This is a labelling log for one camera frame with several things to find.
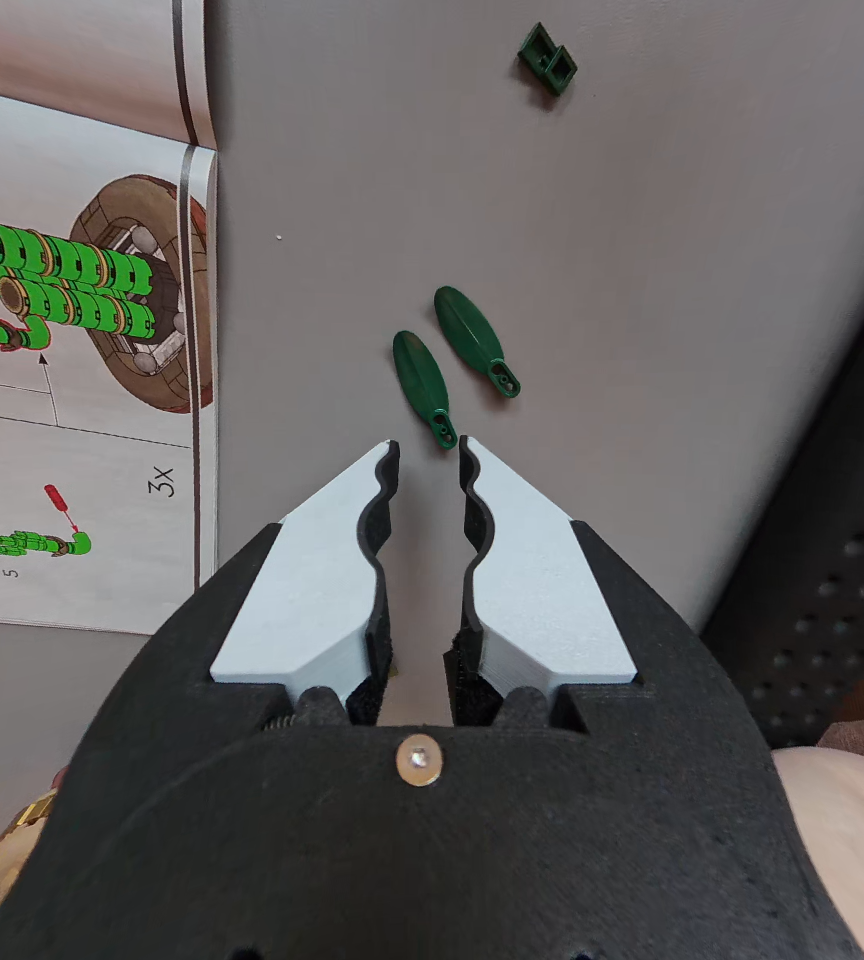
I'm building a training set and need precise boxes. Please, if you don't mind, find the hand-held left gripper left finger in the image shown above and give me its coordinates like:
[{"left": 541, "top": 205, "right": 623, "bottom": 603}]
[{"left": 210, "top": 438, "right": 402, "bottom": 727}]

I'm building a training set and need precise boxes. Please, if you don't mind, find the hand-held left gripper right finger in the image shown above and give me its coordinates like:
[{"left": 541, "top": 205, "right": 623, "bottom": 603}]
[{"left": 443, "top": 435, "right": 640, "bottom": 727}]

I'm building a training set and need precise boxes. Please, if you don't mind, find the dark green lego leaf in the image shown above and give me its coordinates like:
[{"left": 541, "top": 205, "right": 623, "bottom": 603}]
[
  {"left": 392, "top": 330, "right": 459, "bottom": 451},
  {"left": 433, "top": 285, "right": 522, "bottom": 399}
]

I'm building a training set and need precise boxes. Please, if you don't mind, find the person's left forearm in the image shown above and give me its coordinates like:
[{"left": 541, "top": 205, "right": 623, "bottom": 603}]
[{"left": 771, "top": 746, "right": 864, "bottom": 960}]

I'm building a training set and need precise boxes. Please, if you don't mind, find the open lego instruction booklet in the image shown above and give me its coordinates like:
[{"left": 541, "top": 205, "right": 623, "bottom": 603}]
[{"left": 0, "top": 0, "right": 219, "bottom": 635}]

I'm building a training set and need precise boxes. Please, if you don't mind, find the small dark green lego piece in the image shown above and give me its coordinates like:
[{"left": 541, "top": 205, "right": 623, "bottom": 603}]
[{"left": 516, "top": 22, "right": 579, "bottom": 97}]

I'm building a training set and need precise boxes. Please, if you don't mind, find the black perforated mat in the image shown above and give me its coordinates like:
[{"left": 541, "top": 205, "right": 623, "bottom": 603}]
[{"left": 702, "top": 247, "right": 864, "bottom": 751}]

